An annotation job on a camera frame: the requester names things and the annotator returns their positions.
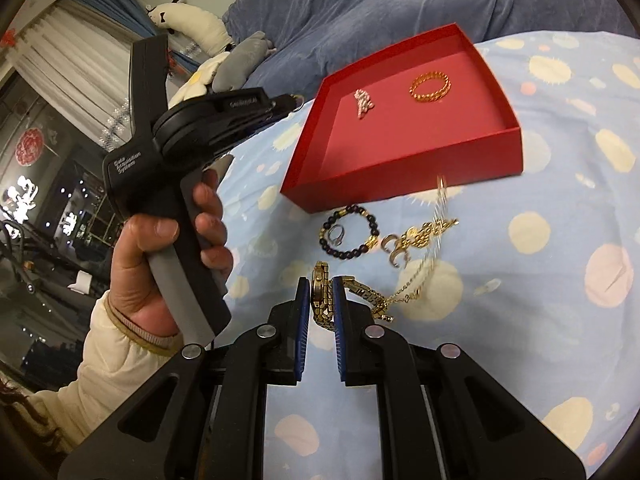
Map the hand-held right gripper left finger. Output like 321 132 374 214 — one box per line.
57 276 312 480

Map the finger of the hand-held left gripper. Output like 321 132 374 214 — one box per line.
220 88 297 147

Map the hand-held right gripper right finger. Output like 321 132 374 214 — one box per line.
333 275 587 480

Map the gold watch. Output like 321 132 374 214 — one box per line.
310 260 396 331

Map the dark beaded bracelet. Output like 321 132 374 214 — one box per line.
319 203 382 261

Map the gold necklace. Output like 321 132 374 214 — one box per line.
382 174 460 307

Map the red cardboard box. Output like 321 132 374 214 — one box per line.
279 22 524 215

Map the person's left forearm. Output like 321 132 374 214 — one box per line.
25 292 187 458

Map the person's left hand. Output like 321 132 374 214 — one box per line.
110 167 234 342

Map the grey plush toy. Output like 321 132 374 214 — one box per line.
212 30 277 92

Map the cream flower plush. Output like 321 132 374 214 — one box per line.
177 52 231 104

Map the white plush toy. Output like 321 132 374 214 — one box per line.
145 0 234 54

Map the pearl brooch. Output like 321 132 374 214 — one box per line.
353 88 376 120

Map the red flower window decal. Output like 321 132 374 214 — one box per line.
14 127 49 166

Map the white sheer curtain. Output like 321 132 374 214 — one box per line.
10 0 134 127

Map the blue covered sofa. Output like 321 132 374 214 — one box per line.
222 0 639 92

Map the gold chain bangle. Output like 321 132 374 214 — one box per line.
408 72 451 104

